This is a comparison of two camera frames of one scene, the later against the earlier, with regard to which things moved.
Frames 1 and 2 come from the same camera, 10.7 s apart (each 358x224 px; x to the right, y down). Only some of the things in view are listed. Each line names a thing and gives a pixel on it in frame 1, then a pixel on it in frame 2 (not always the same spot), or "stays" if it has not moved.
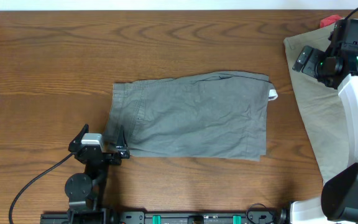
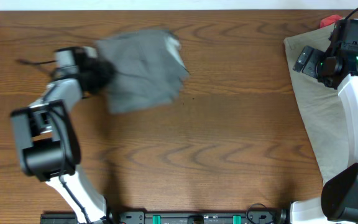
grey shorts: [214, 114] to [149, 66]
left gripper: [122, 151] to [100, 66]
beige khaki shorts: [321, 104] stays
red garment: [330, 20] stays
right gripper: [310, 68] stays
